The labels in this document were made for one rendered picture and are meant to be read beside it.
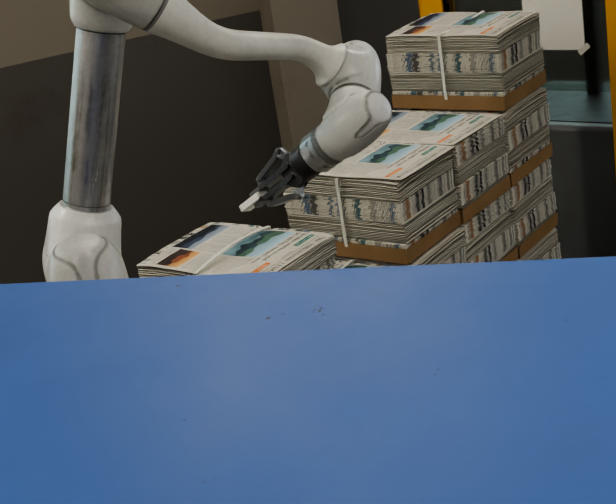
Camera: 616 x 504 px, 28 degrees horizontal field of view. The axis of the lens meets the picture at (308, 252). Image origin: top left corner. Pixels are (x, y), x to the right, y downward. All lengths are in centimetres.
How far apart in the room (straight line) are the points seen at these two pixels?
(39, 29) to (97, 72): 273
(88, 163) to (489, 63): 142
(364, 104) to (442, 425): 188
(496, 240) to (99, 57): 151
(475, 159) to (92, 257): 139
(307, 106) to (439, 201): 221
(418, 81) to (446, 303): 296
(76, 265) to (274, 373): 173
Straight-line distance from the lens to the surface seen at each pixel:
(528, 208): 384
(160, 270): 289
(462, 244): 349
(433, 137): 349
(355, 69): 264
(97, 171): 263
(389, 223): 324
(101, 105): 260
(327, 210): 334
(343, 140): 256
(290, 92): 547
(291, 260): 278
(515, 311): 80
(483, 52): 363
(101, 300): 92
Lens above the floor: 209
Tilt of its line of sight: 21 degrees down
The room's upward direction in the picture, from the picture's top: 9 degrees counter-clockwise
